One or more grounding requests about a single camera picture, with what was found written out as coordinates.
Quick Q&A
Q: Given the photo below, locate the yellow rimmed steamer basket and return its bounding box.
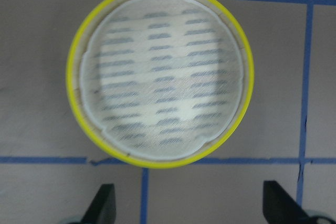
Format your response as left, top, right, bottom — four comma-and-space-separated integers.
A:
66, 0, 255, 169

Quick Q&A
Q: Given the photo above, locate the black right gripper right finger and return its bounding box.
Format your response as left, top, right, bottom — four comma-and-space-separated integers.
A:
263, 180, 318, 224

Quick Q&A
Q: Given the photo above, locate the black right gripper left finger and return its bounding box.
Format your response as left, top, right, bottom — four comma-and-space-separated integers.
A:
79, 184, 116, 224

